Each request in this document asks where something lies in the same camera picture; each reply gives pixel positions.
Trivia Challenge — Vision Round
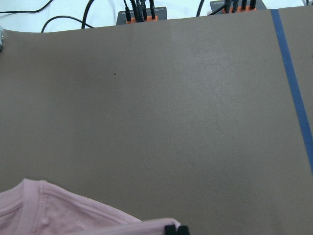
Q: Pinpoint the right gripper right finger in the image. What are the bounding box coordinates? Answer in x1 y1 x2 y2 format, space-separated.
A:
177 225 190 235

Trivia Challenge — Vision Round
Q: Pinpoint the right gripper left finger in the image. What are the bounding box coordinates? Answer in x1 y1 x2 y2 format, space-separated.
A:
164 225 177 235

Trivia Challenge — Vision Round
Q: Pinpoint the pink Snoopy t-shirt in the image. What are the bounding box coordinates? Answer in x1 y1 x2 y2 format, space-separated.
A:
0 179 180 235

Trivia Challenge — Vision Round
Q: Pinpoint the upper orange black USB hub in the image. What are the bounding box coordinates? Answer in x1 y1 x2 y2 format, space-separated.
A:
116 7 167 25

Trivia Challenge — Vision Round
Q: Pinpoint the orange black usb hub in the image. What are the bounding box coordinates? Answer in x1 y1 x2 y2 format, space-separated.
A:
208 0 267 15
116 7 167 25

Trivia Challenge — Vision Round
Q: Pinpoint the lower orange black USB hub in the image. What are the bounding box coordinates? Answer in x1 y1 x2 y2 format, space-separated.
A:
208 0 267 15

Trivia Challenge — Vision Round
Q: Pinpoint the aluminium frame post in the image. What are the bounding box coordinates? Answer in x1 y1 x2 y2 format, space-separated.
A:
0 26 4 52

